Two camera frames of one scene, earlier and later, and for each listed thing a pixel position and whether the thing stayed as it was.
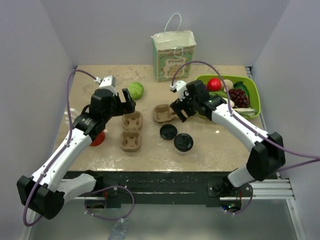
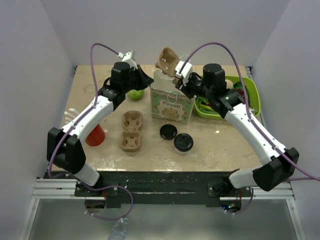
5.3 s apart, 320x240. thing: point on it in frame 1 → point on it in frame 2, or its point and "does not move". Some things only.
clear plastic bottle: [118, 232] does not move
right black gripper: [178, 106] → [185, 88]
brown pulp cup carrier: [131, 139] does not move
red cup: [99, 139] does not move
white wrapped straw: [74, 110] does not move
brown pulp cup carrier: [163, 112] → [167, 61]
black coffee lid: [168, 131] does not move
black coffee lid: [183, 142] does not move
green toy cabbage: [136, 90] does not move
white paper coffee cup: [183, 153] does not move
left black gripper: [128, 106] → [145, 80]
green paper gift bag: [173, 53] → [168, 103]
